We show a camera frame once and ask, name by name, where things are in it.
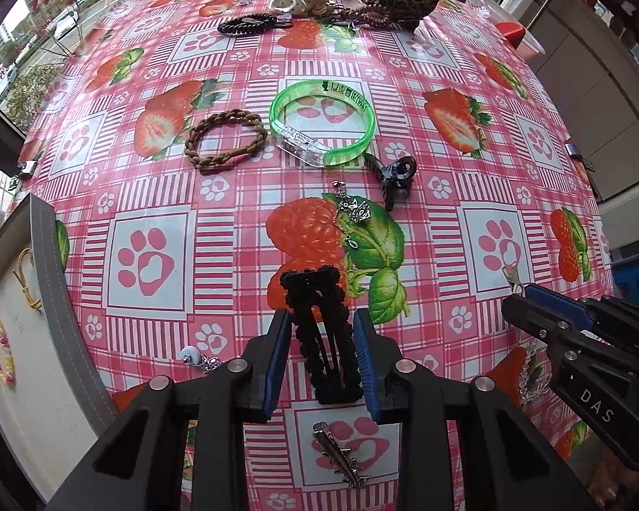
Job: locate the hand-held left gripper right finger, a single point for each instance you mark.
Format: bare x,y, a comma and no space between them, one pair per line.
365,367

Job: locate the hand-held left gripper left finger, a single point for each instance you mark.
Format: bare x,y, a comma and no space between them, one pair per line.
277,362

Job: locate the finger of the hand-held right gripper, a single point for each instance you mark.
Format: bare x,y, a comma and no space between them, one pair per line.
556,303
527,316

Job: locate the white bead charm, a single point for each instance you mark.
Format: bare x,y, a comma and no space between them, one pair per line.
191,354

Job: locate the black beaded hair clip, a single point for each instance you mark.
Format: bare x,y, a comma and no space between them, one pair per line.
303,277

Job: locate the silver pendant charm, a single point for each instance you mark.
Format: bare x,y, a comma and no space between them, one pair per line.
357,210

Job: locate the black claw clip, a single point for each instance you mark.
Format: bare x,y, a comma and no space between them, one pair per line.
391,175

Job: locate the green translucent bangle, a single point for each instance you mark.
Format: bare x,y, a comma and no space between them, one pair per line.
298,143

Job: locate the grey shallow box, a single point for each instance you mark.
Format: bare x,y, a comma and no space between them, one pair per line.
37,362

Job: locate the blue plastic stool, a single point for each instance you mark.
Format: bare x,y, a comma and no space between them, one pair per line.
636,277

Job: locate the silver spiky hair clip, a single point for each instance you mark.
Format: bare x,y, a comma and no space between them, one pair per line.
335,452

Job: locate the metal binder clip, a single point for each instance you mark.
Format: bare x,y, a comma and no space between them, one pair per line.
26,170
572,149

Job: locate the pink strawberry print tablecloth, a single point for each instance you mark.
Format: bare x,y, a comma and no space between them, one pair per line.
149,266

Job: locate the red plastic container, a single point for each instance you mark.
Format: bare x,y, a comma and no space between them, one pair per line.
513,34

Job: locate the leopard print hair accessory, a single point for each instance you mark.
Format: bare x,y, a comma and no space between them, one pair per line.
399,5

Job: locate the dark brown braided hair band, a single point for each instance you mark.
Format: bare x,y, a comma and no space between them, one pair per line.
362,16

